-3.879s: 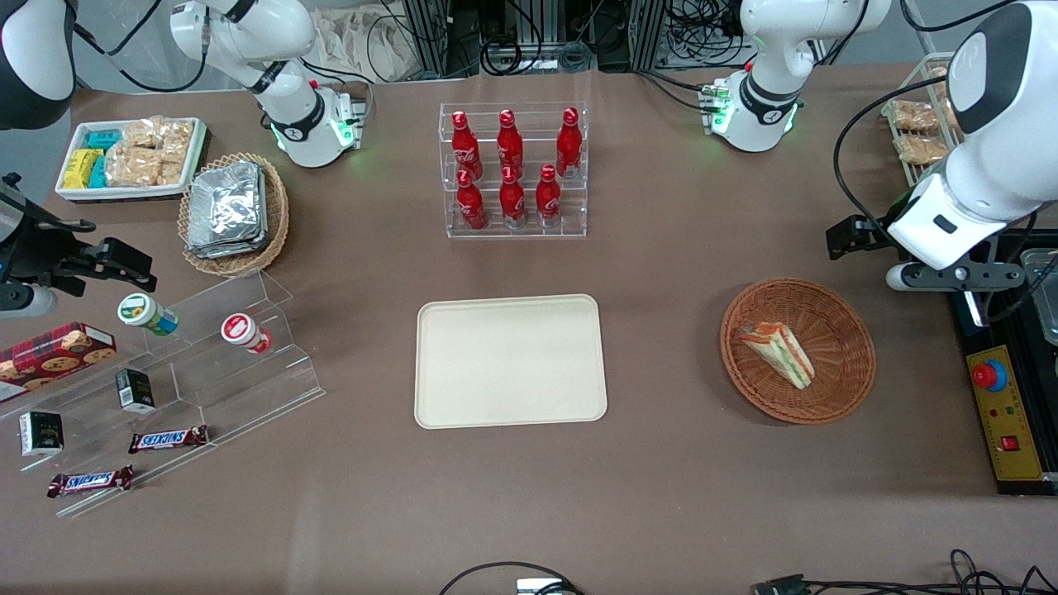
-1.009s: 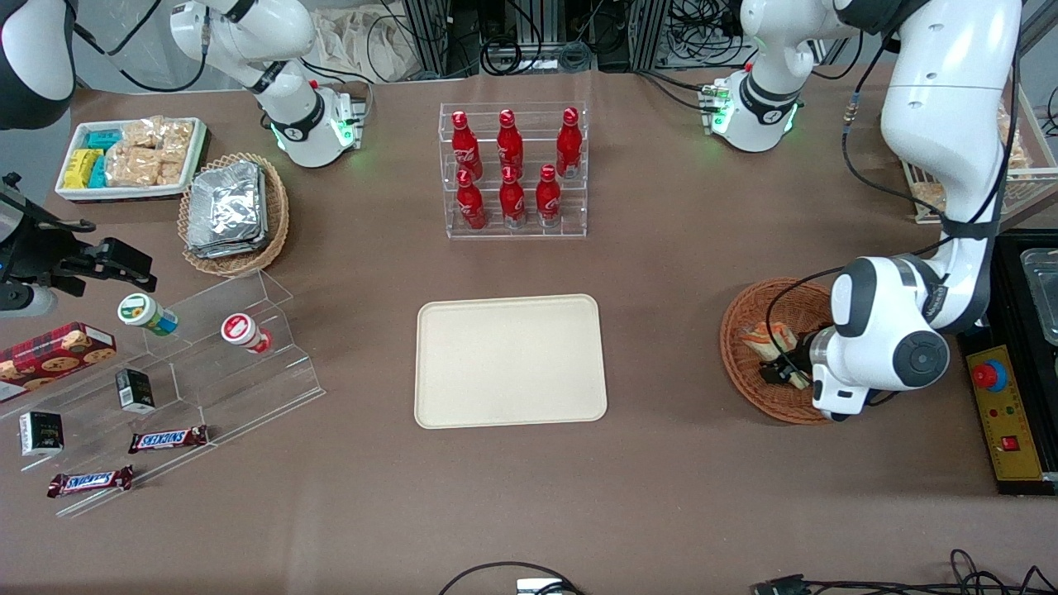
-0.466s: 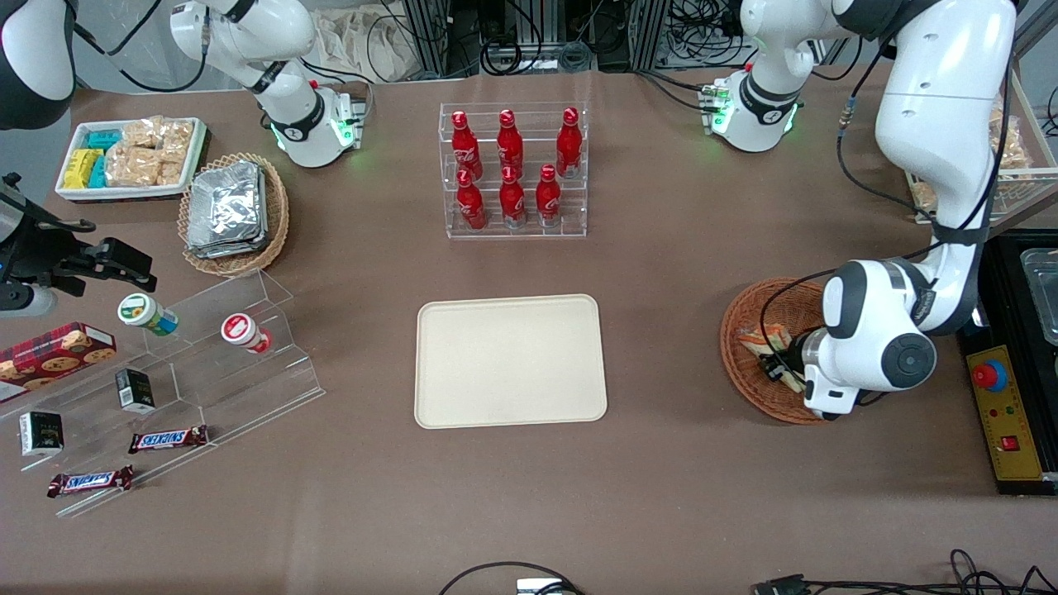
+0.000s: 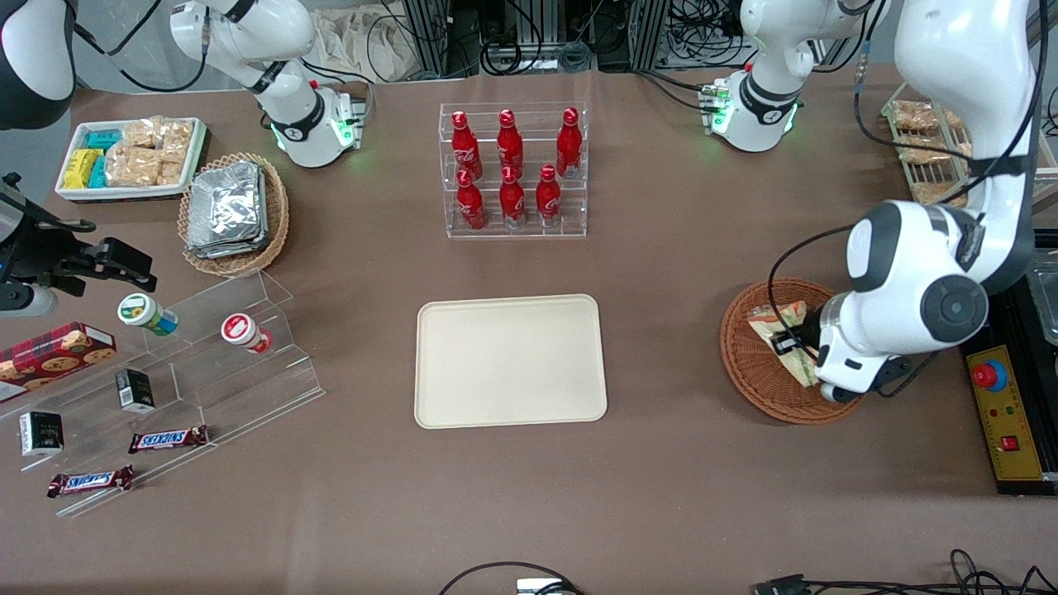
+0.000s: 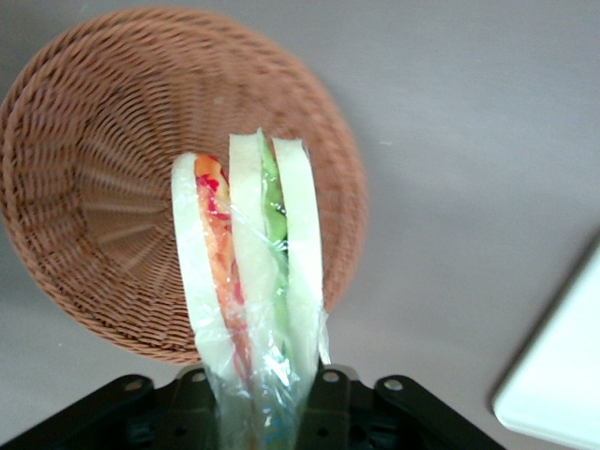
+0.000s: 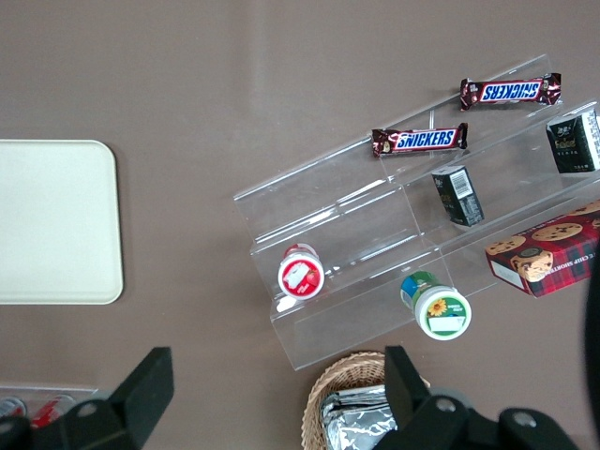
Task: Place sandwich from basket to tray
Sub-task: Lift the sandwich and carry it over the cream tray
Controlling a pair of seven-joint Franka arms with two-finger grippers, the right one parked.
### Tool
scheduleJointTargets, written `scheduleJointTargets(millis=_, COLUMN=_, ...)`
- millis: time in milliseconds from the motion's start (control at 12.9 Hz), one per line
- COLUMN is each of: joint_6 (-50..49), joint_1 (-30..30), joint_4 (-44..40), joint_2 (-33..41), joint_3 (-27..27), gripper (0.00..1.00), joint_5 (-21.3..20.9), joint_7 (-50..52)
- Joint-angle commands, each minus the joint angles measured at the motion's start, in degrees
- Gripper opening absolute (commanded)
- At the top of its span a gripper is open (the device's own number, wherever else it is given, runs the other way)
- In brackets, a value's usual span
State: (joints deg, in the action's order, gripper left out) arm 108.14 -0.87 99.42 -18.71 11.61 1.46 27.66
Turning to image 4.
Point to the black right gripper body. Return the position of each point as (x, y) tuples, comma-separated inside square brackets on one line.
[(43, 250)]

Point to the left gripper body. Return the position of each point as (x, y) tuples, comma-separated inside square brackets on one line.
[(807, 336)]

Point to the triangle sandwich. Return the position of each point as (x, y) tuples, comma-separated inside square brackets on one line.
[(781, 318)]

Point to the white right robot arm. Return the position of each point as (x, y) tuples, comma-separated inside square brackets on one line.
[(289, 99)]

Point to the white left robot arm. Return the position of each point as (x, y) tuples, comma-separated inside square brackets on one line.
[(909, 264)]

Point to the brown wicker basket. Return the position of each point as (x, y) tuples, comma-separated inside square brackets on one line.
[(752, 380)]

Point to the light wicker basket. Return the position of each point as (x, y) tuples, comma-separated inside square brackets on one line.
[(277, 215)]

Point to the cream plastic tray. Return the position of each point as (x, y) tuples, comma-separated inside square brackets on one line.
[(510, 362)]

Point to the green lidded yogurt cup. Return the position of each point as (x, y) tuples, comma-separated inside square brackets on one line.
[(140, 312)]

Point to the white snack bin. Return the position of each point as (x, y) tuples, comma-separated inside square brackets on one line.
[(124, 193)]

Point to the yellow snack packet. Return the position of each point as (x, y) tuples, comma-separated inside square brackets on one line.
[(78, 168)]

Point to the silver foil wrapped package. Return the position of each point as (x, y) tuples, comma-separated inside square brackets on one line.
[(227, 202), (223, 247)]

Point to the clear bag of crackers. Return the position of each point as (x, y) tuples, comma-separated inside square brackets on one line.
[(124, 168), (140, 132), (165, 169), (178, 136)]

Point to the teal snack packet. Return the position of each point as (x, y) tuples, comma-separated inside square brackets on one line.
[(103, 139), (98, 172)]

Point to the red plaid cookie box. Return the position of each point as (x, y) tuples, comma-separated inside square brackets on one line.
[(54, 355)]

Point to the black drink carton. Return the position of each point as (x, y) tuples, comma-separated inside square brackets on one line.
[(134, 390), (41, 432)]

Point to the red lidded yogurt cup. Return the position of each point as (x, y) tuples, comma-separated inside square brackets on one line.
[(241, 330)]

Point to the red emergency stop button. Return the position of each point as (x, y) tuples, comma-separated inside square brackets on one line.
[(989, 376)]

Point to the brown Snickers bar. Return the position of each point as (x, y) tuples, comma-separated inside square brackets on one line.
[(91, 481), (168, 439)]

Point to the bagged bread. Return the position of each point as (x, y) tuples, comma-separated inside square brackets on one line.
[(930, 153), (913, 116), (938, 194)]

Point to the clear acrylic stepped stand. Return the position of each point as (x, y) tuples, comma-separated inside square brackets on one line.
[(281, 372)]

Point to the yellow control panel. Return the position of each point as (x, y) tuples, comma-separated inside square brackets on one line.
[(1021, 430)]

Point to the red cola bottle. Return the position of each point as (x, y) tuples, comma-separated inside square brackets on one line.
[(569, 145), (464, 145), (470, 205), (548, 197), (512, 202), (510, 142)]

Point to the clear acrylic bottle rack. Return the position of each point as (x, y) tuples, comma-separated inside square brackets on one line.
[(514, 231)]

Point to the white cloth bag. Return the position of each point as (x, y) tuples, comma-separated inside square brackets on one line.
[(364, 41)]

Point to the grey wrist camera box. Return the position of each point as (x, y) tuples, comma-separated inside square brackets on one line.
[(839, 390), (25, 302)]

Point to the black equipment frame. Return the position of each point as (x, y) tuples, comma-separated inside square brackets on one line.
[(1012, 318)]

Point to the aluminium frame post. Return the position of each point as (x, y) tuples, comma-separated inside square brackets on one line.
[(649, 33), (430, 33)]

